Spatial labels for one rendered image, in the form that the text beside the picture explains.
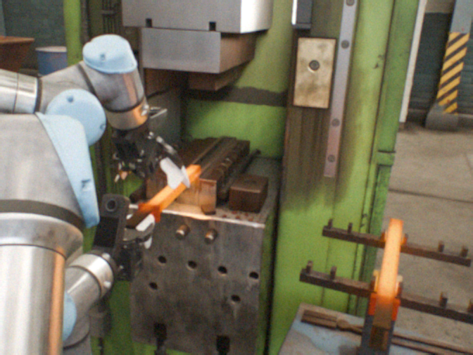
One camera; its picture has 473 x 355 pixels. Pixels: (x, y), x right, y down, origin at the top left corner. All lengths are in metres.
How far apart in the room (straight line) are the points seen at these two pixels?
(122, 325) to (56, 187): 1.34
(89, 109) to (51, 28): 8.63
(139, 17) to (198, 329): 0.85
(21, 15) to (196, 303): 8.67
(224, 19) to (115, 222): 0.54
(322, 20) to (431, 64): 5.84
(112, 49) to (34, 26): 8.73
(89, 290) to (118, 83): 0.33
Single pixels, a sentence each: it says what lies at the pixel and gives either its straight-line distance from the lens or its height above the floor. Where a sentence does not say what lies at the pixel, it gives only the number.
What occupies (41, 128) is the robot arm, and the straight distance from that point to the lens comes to 0.47.
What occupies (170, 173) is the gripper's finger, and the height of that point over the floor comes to 1.10.
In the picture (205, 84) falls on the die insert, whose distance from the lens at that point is 1.25.
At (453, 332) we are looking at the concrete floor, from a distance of 2.55.
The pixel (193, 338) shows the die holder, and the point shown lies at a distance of 1.39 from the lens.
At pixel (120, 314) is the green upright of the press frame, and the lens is 1.73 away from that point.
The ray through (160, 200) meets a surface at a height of 1.01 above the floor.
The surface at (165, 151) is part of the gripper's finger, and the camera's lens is 0.91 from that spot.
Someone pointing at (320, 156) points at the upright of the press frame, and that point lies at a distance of 1.27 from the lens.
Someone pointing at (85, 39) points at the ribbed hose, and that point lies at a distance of 1.40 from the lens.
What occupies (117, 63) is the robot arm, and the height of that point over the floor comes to 1.33.
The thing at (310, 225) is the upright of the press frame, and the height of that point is 0.84.
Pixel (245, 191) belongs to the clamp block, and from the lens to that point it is 1.18.
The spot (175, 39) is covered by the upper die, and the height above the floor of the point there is 1.34.
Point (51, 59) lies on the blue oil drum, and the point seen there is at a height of 0.79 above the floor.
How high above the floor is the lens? 1.42
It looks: 20 degrees down
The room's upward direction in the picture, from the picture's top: 3 degrees clockwise
